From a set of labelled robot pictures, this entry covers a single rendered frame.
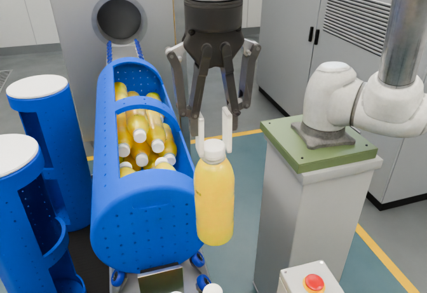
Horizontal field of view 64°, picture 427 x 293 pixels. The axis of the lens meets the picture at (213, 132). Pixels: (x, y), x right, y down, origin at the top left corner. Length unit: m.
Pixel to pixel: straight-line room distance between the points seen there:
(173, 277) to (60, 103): 1.19
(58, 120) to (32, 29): 4.19
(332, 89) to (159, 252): 0.73
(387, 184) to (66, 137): 1.99
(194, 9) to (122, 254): 0.62
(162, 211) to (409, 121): 0.76
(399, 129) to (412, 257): 1.42
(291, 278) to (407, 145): 1.75
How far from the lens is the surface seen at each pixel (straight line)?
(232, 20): 0.44
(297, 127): 1.33
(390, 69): 1.08
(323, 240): 1.50
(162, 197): 0.77
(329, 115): 1.20
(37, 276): 1.59
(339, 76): 1.18
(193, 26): 0.44
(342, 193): 1.36
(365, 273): 2.28
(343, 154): 1.24
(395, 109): 1.13
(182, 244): 0.88
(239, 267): 2.14
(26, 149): 1.37
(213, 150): 0.53
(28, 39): 6.00
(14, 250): 1.47
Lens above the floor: 1.71
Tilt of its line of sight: 32 degrees down
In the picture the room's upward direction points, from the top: straight up
